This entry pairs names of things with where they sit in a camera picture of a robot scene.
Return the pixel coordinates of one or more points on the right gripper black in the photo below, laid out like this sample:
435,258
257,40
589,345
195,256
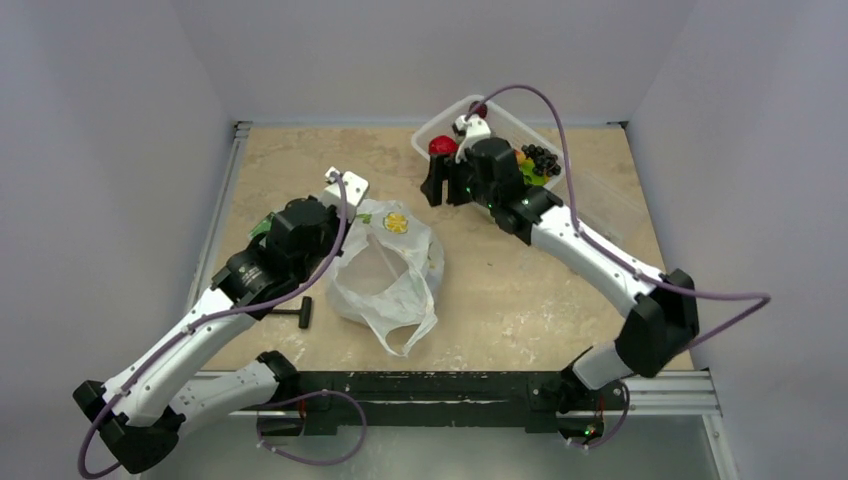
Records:
451,168

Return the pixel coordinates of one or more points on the bright red fake apple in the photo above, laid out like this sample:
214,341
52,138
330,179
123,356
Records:
442,145

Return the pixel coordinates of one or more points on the dark red fake fruit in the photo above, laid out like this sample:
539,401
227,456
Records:
478,108

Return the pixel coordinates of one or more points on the black fake grape bunch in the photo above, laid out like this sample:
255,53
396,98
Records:
544,159

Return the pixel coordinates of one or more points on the white plastic bag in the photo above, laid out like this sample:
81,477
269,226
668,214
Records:
388,276

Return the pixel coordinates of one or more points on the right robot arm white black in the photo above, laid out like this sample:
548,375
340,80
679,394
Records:
659,321

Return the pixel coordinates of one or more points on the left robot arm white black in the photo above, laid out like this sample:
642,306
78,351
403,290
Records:
138,416

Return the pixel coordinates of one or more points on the green yellow fake fruit half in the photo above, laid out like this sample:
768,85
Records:
531,174

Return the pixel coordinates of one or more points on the white plastic basket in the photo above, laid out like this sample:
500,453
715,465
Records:
502,123

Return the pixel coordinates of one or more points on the clear plastic screw box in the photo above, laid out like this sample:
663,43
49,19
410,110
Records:
605,210

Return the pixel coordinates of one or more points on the green label screwdriver box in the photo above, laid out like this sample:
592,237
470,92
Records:
262,227

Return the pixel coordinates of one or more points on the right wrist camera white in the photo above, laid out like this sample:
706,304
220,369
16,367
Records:
469,129

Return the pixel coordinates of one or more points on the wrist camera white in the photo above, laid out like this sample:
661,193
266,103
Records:
345,191
469,129

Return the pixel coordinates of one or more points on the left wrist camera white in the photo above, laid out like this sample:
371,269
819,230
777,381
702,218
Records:
345,191

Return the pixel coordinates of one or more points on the black T-handle tool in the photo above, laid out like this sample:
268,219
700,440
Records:
303,313

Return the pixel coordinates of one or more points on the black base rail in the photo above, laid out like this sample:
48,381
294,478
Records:
535,401

